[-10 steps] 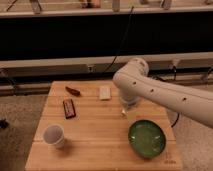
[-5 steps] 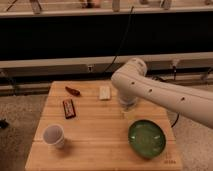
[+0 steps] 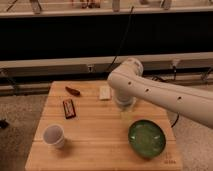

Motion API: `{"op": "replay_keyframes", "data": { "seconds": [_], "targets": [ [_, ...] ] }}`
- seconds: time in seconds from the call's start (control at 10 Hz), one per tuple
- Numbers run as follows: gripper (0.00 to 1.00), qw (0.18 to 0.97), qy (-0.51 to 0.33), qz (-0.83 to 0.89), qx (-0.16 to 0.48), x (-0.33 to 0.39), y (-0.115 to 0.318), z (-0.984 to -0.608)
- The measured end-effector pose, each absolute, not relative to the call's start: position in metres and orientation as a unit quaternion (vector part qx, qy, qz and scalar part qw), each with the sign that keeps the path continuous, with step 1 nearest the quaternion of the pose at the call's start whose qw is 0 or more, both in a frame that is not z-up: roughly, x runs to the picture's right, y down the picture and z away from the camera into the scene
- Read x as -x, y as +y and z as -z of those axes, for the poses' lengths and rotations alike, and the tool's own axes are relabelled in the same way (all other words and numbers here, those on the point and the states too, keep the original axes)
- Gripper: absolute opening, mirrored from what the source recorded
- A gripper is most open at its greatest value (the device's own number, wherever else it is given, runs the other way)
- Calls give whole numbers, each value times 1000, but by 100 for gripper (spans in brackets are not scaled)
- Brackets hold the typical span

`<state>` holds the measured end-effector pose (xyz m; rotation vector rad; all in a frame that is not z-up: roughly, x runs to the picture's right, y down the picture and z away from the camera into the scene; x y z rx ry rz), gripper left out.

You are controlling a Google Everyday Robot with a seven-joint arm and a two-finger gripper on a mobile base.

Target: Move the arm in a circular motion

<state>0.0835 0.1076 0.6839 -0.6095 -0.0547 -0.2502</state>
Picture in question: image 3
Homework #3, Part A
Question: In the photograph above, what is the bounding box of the green bowl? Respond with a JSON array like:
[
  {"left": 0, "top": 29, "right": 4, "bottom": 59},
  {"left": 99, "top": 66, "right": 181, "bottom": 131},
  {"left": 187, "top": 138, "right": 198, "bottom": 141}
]
[{"left": 128, "top": 120, "right": 166, "bottom": 159}]

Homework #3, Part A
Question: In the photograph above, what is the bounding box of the small brown red object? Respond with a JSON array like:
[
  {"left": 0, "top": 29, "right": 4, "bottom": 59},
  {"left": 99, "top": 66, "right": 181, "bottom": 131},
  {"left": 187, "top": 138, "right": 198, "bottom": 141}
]
[{"left": 65, "top": 87, "right": 81, "bottom": 96}]

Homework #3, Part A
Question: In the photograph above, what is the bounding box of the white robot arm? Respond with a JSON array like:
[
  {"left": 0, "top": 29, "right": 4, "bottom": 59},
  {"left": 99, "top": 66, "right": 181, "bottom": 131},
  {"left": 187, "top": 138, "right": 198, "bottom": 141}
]
[{"left": 107, "top": 58, "right": 213, "bottom": 129}]

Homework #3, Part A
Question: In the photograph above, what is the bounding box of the black hanging cable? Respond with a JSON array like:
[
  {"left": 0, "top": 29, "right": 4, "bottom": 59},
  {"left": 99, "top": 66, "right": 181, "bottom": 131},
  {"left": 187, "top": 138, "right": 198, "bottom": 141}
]
[{"left": 101, "top": 5, "right": 135, "bottom": 74}]

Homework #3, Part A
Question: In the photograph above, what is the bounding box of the wooden table board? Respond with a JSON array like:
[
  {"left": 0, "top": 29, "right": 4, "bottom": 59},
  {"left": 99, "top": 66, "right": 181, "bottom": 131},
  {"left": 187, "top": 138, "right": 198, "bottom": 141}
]
[{"left": 25, "top": 81, "right": 182, "bottom": 171}]

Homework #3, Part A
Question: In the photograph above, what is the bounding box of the white paper cup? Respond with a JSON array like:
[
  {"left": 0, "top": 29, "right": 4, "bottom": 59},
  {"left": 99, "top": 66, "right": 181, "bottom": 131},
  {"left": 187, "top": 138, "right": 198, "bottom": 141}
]
[{"left": 42, "top": 124, "right": 65, "bottom": 149}]

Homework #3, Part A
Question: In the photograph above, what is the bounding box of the dark candy bar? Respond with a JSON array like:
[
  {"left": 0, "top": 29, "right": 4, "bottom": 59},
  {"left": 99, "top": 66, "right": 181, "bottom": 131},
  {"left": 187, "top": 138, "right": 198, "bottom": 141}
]
[{"left": 63, "top": 99, "right": 76, "bottom": 119}]

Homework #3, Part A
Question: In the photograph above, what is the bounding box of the white soap bar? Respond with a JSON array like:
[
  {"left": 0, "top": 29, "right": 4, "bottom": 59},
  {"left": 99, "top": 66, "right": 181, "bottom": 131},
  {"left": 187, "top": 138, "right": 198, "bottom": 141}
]
[{"left": 99, "top": 86, "right": 111, "bottom": 100}]

